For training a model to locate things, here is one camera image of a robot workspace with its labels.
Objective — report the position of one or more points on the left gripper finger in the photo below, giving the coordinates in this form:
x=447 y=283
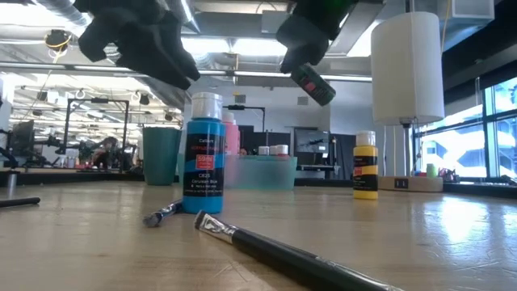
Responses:
x=157 y=52

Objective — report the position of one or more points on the sap green paint bottle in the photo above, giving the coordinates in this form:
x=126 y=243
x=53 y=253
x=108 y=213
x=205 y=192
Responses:
x=315 y=85

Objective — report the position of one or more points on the large pink paint bottle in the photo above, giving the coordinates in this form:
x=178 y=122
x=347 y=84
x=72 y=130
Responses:
x=232 y=139

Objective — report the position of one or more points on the cerulean blue paint bottle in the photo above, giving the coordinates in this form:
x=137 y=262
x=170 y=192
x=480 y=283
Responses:
x=203 y=174

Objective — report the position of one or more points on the small teal green paint bottle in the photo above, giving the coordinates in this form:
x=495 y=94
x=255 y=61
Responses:
x=273 y=150

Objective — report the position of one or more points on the small yellow paint bottle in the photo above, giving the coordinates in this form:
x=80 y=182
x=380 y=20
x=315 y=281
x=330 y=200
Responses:
x=365 y=169

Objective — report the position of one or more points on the grey ceiling box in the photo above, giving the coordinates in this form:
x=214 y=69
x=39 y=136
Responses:
x=268 y=22

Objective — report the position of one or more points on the yellow black ceiling fixture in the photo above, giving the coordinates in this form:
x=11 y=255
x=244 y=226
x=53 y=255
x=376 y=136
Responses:
x=58 y=39

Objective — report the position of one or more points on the long ceiling light bar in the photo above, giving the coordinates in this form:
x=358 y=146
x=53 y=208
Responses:
x=250 y=74

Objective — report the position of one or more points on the white shade table lamp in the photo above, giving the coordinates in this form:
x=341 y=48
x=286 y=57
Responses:
x=406 y=68

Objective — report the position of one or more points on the teal plastic cup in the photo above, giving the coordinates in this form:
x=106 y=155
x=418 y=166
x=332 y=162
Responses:
x=161 y=157

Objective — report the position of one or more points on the black monitor screen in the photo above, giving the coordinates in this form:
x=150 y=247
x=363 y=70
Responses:
x=311 y=141

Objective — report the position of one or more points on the black office partition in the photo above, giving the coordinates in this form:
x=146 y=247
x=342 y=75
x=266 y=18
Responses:
x=262 y=139

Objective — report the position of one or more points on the teal translucent plastic bin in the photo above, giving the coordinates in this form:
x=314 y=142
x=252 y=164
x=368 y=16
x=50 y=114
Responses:
x=262 y=174

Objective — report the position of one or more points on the black computer monitor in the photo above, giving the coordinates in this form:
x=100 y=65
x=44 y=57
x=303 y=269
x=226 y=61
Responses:
x=22 y=139

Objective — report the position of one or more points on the small green container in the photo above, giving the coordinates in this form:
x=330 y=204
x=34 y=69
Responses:
x=431 y=169

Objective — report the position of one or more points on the small pink object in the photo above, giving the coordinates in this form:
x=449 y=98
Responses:
x=447 y=174

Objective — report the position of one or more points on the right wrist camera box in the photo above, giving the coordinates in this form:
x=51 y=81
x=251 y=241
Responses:
x=303 y=44

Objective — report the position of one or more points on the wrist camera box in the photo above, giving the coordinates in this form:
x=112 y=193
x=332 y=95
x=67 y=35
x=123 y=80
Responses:
x=97 y=38
x=303 y=44

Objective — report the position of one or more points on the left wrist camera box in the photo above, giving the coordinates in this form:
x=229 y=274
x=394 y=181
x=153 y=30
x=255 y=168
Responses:
x=97 y=38

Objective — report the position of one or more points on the black metal gantry frame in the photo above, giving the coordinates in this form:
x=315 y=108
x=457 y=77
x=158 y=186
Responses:
x=99 y=100

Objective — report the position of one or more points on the window with black frame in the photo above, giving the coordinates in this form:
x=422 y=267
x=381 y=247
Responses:
x=452 y=153

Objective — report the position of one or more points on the silver metal post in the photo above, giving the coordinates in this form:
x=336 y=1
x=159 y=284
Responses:
x=12 y=182

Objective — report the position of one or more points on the black aluminium table frame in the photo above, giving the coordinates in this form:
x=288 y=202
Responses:
x=497 y=190

